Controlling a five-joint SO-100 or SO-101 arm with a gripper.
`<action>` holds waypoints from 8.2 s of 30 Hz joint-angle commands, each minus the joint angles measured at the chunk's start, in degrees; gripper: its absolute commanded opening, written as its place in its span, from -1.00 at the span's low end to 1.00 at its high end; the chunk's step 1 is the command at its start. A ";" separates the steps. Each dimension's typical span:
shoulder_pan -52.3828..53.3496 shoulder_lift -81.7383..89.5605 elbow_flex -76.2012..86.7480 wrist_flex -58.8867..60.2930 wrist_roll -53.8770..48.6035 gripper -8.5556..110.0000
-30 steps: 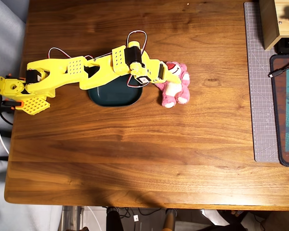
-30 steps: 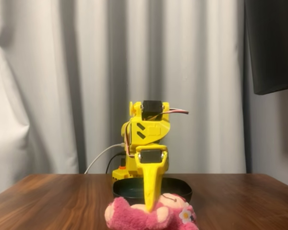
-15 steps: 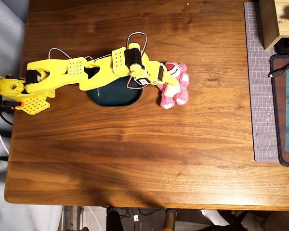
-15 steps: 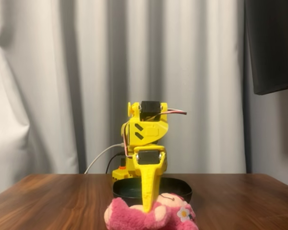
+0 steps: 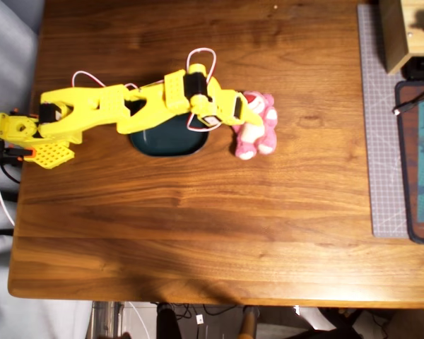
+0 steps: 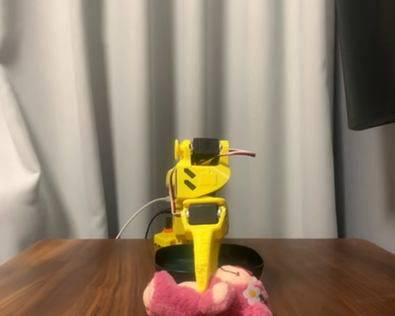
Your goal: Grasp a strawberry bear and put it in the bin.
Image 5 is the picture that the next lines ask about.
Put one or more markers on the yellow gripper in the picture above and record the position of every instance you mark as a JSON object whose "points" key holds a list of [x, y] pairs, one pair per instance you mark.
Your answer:
{"points": [[241, 109]]}

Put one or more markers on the pink strawberry bear plush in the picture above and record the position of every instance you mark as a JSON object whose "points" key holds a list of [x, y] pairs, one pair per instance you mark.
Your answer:
{"points": [[265, 120]]}

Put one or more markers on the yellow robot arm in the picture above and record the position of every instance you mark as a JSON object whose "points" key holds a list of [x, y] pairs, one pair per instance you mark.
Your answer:
{"points": [[92, 106]]}

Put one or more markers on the dark green bin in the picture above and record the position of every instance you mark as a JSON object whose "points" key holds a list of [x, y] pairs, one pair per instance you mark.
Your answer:
{"points": [[169, 141]]}

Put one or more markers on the grey cutting mat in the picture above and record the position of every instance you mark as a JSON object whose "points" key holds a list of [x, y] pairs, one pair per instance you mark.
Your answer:
{"points": [[378, 141]]}

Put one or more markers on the wooden chair leg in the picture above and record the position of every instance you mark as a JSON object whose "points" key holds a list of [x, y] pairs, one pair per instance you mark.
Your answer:
{"points": [[249, 325]]}

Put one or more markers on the small white tag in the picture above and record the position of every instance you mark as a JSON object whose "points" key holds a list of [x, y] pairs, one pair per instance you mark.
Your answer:
{"points": [[199, 319]]}

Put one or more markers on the white sheet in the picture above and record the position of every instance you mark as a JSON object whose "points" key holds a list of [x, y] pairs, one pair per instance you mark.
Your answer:
{"points": [[311, 318]]}

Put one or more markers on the metal rack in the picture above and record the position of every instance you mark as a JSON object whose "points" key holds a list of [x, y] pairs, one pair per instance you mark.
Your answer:
{"points": [[106, 318]]}

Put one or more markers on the black post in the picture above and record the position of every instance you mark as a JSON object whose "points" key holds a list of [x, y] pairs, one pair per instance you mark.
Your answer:
{"points": [[167, 321]]}

